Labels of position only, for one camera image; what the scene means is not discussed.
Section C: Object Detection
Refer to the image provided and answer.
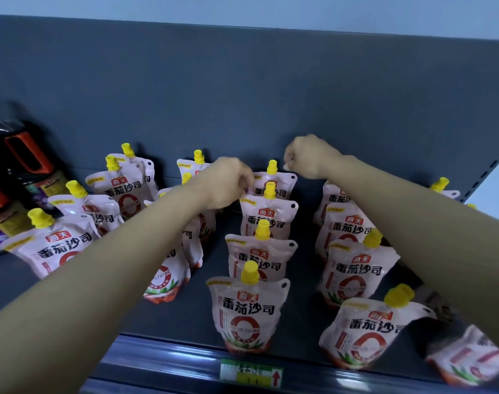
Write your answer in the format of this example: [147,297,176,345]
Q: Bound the person's left hand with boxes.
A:
[200,157,255,210]

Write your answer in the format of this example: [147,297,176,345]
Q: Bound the person's right forearm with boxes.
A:
[329,155,499,357]

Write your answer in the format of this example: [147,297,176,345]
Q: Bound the slotted grey shelf upright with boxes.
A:
[459,145,499,203]

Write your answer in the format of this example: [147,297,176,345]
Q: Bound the dark grey metal shelf unit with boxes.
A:
[0,14,499,394]

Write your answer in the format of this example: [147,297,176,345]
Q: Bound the white yellow-capped sauce pouch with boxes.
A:
[249,160,298,200]

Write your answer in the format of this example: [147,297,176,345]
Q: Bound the person's right hand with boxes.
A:
[283,134,348,180]

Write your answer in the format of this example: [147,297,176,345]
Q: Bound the person's left forearm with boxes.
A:
[0,185,217,394]

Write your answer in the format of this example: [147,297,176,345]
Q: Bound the blue-grey shelf price rail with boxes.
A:
[80,334,499,394]

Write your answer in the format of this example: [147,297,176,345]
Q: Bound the rows of white sauce pouches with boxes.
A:
[3,143,499,387]

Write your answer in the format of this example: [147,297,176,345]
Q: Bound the green and yellow price tag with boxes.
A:
[220,358,284,389]

